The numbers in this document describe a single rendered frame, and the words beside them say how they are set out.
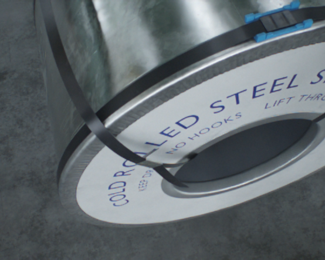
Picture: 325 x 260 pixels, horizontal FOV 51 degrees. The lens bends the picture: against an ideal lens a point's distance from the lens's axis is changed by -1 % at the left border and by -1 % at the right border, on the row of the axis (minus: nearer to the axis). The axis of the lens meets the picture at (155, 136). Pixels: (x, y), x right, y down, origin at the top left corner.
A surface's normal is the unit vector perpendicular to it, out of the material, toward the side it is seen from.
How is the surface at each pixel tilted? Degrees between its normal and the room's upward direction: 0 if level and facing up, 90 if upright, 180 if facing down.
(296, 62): 90
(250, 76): 90
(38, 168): 0
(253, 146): 30
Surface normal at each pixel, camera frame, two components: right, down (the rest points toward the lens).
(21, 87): -0.07, -0.45
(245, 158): -0.38, -0.34
